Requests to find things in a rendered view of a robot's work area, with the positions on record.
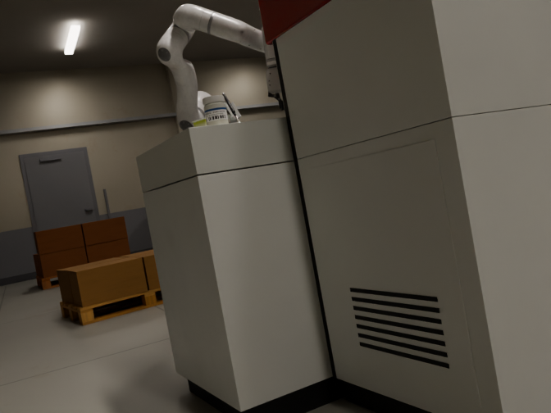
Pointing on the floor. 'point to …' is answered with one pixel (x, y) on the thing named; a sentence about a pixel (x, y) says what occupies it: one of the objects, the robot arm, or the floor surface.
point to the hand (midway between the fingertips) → (282, 105)
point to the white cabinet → (242, 291)
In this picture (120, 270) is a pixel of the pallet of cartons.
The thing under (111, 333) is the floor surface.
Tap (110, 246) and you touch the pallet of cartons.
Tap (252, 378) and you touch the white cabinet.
